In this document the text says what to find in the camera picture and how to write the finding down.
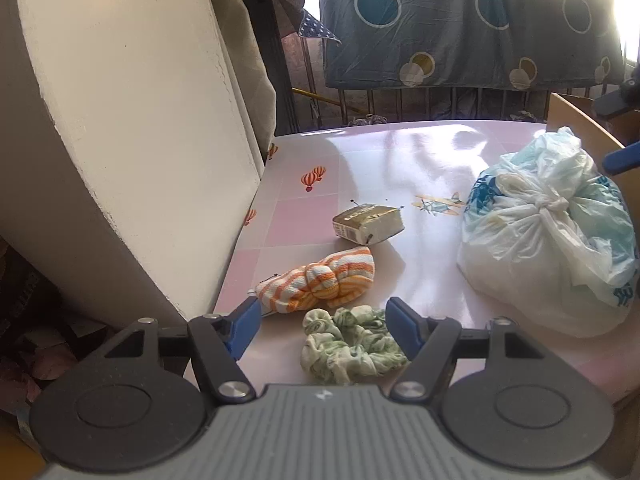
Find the green scrunchie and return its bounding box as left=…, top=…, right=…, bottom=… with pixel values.
left=300, top=304, right=408, bottom=386

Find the orange striped sock bundle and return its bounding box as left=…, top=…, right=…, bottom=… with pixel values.
left=255, top=246, right=375, bottom=314

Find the gold tissue pack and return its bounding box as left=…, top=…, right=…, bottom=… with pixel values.
left=332, top=204, right=405, bottom=246

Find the brown cardboard box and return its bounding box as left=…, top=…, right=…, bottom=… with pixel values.
left=546, top=92, right=639, bottom=223

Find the white FamilyMart plastic bag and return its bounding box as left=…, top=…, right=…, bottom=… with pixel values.
left=457, top=127, right=639, bottom=338

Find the blue circle pattern bedsheet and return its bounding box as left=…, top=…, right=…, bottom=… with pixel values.
left=319, top=0, right=624, bottom=91

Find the yellow broom stick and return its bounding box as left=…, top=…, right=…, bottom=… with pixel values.
left=291, top=87, right=369, bottom=115

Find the navy polka dot cloth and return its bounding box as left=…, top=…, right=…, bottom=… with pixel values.
left=296, top=9, right=341, bottom=44

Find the beige cushion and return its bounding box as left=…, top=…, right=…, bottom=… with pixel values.
left=210, top=0, right=305, bottom=151

